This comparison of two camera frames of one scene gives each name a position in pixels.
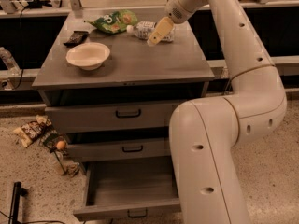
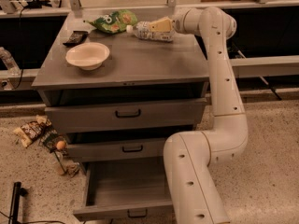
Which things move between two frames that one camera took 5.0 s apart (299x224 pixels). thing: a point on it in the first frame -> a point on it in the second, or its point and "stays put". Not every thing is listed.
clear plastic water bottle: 143,30 stays put
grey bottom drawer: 129,186 stays put
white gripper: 176,12 -> 179,23
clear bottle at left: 11,64 stays put
